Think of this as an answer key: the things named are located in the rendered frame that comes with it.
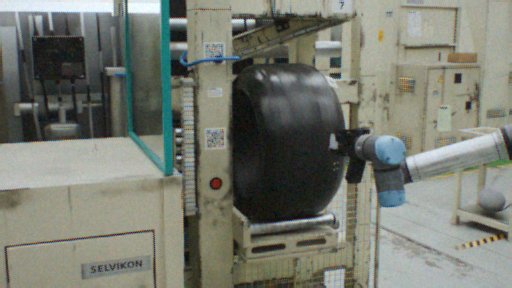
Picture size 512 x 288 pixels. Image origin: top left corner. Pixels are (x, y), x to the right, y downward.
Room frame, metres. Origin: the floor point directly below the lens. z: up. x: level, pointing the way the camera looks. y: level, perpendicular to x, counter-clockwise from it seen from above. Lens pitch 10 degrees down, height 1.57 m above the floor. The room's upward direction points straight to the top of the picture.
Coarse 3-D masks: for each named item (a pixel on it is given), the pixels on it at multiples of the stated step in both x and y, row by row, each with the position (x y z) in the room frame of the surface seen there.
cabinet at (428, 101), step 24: (408, 72) 6.65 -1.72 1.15; (432, 72) 6.48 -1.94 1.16; (456, 72) 6.67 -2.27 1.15; (480, 72) 6.88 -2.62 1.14; (408, 96) 6.63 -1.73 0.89; (432, 96) 6.48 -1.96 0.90; (456, 96) 6.68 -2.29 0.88; (408, 120) 6.62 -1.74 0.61; (432, 120) 6.50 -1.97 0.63; (456, 120) 6.69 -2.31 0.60; (408, 144) 6.59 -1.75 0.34; (432, 144) 6.51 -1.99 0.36
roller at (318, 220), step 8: (304, 216) 2.06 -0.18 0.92; (312, 216) 2.06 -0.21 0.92; (320, 216) 2.07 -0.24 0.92; (328, 216) 2.08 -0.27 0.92; (256, 224) 1.98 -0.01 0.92; (264, 224) 1.99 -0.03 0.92; (272, 224) 2.00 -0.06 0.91; (280, 224) 2.01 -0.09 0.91; (288, 224) 2.02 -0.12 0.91; (296, 224) 2.03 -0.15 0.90; (304, 224) 2.04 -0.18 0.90; (312, 224) 2.05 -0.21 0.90; (320, 224) 2.06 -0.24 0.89; (328, 224) 2.07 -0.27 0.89; (256, 232) 1.98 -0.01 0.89; (264, 232) 1.99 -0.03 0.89; (272, 232) 2.01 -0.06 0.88
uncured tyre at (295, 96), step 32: (256, 64) 2.16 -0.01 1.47; (288, 64) 2.15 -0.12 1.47; (256, 96) 1.99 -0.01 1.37; (288, 96) 1.95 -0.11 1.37; (320, 96) 1.99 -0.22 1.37; (256, 128) 2.43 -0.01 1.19; (288, 128) 1.89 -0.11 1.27; (320, 128) 1.93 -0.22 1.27; (256, 160) 2.40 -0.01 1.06; (288, 160) 1.88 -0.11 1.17; (320, 160) 1.92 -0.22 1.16; (256, 192) 1.98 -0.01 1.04; (288, 192) 1.91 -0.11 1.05; (320, 192) 1.95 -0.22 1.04
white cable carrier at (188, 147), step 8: (184, 80) 1.98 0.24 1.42; (192, 80) 1.99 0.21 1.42; (184, 88) 1.98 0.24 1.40; (192, 88) 1.99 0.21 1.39; (184, 96) 1.99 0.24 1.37; (192, 96) 1.99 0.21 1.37; (184, 104) 1.98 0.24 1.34; (192, 104) 1.99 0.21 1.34; (184, 112) 1.98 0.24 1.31; (192, 112) 1.99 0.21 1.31; (184, 120) 2.02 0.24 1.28; (184, 128) 1.98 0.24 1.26; (192, 128) 1.99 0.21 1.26; (184, 136) 1.98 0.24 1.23; (192, 136) 1.99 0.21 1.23; (184, 144) 1.99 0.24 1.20; (192, 144) 1.99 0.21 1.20; (184, 152) 2.01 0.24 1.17; (184, 160) 2.01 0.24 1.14; (192, 160) 1.99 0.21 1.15; (184, 168) 1.99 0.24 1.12; (192, 168) 1.99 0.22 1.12; (184, 176) 1.99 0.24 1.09; (192, 176) 1.99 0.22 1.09; (184, 184) 2.00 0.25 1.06; (192, 184) 1.99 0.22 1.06; (184, 192) 2.02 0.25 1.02; (192, 192) 1.99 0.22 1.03; (184, 200) 2.02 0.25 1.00; (192, 200) 1.99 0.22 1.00; (192, 208) 1.99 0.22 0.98
